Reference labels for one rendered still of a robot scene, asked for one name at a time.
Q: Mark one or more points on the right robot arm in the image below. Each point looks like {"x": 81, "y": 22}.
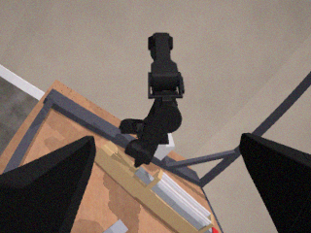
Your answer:
{"x": 163, "y": 79}

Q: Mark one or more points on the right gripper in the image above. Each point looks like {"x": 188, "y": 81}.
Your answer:
{"x": 144, "y": 150}

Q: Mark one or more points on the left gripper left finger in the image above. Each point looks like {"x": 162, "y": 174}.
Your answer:
{"x": 44, "y": 195}

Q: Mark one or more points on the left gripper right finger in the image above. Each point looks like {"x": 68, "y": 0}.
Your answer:
{"x": 282, "y": 176}

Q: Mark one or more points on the red cube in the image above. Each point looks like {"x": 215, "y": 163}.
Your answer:
{"x": 214, "y": 230}

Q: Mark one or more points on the clear rectangular channel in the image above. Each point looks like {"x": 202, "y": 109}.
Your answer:
{"x": 180, "y": 202}

